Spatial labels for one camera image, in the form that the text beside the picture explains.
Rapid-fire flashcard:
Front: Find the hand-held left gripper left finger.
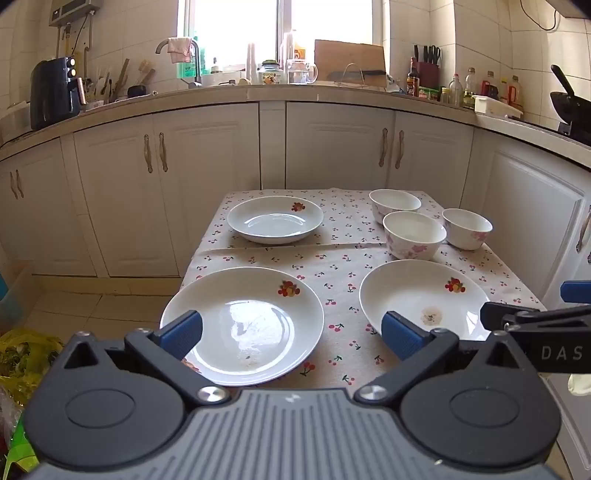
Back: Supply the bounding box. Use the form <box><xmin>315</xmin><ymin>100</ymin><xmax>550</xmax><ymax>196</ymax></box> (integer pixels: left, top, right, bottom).
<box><xmin>55</xmin><ymin>310</ymin><xmax>232</xmax><ymax>409</ymax></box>

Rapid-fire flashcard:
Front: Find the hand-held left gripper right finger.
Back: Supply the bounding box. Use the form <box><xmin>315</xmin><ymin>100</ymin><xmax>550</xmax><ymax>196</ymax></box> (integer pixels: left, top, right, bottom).
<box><xmin>353</xmin><ymin>311</ymin><xmax>539</xmax><ymax>408</ymax></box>

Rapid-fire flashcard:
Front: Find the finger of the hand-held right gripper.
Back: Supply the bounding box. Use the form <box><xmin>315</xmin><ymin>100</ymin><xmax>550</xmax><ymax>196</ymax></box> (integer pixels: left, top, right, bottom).
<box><xmin>560</xmin><ymin>281</ymin><xmax>591</xmax><ymax>303</ymax></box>
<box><xmin>480</xmin><ymin>301</ymin><xmax>591</xmax><ymax>334</ymax></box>

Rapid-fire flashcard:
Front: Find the stained white fruit-print plate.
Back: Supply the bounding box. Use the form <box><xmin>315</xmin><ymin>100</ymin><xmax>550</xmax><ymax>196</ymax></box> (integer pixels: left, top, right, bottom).
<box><xmin>359</xmin><ymin>259</ymin><xmax>494</xmax><ymax>342</ymax></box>

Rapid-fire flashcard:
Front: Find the small white pink-floral bowl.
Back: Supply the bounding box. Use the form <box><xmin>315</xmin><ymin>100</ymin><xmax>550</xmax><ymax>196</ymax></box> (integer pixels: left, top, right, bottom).
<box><xmin>442</xmin><ymin>208</ymin><xmax>494</xmax><ymax>251</ymax></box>

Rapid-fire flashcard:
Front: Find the person's right hand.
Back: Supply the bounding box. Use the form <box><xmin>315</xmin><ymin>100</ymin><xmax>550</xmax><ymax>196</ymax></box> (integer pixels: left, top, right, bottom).
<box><xmin>568</xmin><ymin>373</ymin><xmax>591</xmax><ymax>398</ymax></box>

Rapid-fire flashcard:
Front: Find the cherry-print tablecloth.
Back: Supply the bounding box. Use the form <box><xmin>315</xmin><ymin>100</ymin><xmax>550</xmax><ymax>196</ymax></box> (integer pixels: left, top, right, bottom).
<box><xmin>178</xmin><ymin>187</ymin><xmax>548</xmax><ymax>393</ymax></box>

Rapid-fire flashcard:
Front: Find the yellow plastic bag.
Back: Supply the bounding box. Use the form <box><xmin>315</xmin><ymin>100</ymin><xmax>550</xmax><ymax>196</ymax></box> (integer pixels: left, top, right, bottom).
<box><xmin>0</xmin><ymin>329</ymin><xmax>63</xmax><ymax>393</ymax></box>

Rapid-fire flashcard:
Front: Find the black gas stove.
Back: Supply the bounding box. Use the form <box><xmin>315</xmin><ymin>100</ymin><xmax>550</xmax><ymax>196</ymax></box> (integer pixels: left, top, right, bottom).
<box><xmin>556</xmin><ymin>121</ymin><xmax>591</xmax><ymax>140</ymax></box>

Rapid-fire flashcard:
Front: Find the black wok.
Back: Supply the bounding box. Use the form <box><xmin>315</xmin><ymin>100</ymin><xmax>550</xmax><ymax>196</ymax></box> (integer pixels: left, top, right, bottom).
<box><xmin>549</xmin><ymin>65</ymin><xmax>591</xmax><ymax>130</ymax></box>

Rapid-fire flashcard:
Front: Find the green packet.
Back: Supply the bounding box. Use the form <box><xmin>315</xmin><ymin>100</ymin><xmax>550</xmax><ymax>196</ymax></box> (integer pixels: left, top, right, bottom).
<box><xmin>4</xmin><ymin>408</ymin><xmax>40</xmax><ymax>474</ymax></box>

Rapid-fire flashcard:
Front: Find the white plastic container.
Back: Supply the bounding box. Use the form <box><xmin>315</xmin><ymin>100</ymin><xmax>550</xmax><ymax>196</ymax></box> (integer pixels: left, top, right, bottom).
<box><xmin>475</xmin><ymin>95</ymin><xmax>525</xmax><ymax>120</ymax></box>

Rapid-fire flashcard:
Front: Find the cooking oil bottle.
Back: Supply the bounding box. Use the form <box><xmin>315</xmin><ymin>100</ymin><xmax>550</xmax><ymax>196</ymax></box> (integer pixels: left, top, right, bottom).
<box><xmin>508</xmin><ymin>75</ymin><xmax>525</xmax><ymax>112</ymax></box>

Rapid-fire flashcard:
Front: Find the dark sauce bottle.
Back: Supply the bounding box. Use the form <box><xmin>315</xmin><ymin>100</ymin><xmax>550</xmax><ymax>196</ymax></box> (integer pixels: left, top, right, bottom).
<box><xmin>406</xmin><ymin>56</ymin><xmax>421</xmax><ymax>97</ymax></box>

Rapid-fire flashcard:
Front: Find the dark red knife block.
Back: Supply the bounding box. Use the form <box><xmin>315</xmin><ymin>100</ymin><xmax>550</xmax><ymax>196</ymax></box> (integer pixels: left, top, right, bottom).
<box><xmin>413</xmin><ymin>45</ymin><xmax>441</xmax><ymax>89</ymax></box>

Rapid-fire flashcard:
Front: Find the wooden spatula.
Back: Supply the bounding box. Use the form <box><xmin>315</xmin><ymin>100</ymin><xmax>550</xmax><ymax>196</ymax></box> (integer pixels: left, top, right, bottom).
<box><xmin>113</xmin><ymin>58</ymin><xmax>131</xmax><ymax>95</ymax></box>

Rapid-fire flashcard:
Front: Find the metal kitchen faucet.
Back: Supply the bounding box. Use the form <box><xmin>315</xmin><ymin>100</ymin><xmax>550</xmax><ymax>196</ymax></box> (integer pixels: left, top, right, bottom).
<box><xmin>156</xmin><ymin>38</ymin><xmax>204</xmax><ymax>89</ymax></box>

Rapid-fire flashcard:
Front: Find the printed glass jar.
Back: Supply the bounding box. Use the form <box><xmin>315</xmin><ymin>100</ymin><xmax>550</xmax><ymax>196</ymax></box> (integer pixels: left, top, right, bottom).
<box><xmin>257</xmin><ymin>60</ymin><xmax>283</xmax><ymax>86</ymax></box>

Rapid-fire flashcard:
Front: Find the black air fryer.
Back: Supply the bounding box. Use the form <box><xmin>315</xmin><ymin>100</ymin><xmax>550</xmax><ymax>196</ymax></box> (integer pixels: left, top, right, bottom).
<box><xmin>30</xmin><ymin>56</ymin><xmax>86</xmax><ymax>131</ymax></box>

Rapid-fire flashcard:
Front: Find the pink cloth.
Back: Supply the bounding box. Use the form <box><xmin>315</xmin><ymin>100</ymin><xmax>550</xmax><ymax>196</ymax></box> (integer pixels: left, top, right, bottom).
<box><xmin>167</xmin><ymin>37</ymin><xmax>194</xmax><ymax>64</ymax></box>

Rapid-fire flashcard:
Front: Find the range hood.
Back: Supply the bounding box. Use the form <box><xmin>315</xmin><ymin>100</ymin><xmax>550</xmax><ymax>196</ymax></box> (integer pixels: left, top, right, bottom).
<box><xmin>547</xmin><ymin>0</ymin><xmax>591</xmax><ymax>19</ymax></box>

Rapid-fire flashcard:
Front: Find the glass pitcher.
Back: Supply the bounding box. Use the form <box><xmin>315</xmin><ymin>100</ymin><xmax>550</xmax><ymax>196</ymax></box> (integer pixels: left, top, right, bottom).
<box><xmin>286</xmin><ymin>58</ymin><xmax>319</xmax><ymax>85</ymax></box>

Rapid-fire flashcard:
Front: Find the wooden cutting board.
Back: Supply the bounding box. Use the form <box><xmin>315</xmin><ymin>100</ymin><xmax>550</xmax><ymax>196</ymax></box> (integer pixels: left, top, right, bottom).
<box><xmin>314</xmin><ymin>39</ymin><xmax>387</xmax><ymax>88</ymax></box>

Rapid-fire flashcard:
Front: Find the kitchen window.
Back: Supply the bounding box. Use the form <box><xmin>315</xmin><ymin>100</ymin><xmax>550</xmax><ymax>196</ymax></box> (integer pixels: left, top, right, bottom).
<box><xmin>178</xmin><ymin>0</ymin><xmax>391</xmax><ymax>75</ymax></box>

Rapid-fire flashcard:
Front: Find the wire rack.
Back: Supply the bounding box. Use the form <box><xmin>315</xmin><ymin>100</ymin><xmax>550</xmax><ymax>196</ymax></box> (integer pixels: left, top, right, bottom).
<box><xmin>335</xmin><ymin>63</ymin><xmax>370</xmax><ymax>88</ymax></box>

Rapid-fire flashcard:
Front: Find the black wall cable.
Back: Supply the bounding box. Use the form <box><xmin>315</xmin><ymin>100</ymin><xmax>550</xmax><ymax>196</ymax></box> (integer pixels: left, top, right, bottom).
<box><xmin>519</xmin><ymin>0</ymin><xmax>561</xmax><ymax>32</ymax></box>

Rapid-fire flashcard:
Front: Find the white wall water heater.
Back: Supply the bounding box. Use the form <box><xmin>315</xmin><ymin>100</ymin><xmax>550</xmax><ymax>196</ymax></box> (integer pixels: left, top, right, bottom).
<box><xmin>48</xmin><ymin>0</ymin><xmax>102</xmax><ymax>26</ymax></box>

